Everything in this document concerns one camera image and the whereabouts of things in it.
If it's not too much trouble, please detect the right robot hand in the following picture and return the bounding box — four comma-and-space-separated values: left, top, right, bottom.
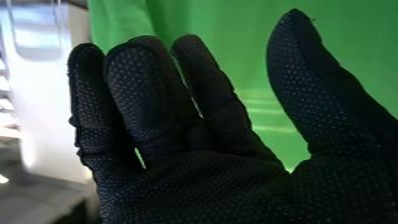
66, 8, 398, 224

